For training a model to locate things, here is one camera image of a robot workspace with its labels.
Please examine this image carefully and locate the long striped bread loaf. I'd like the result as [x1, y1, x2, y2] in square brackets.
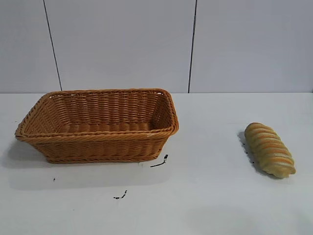
[244, 122, 296, 179]

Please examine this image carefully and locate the brown woven wicker basket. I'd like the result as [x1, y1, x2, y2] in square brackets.
[14, 87, 179, 164]

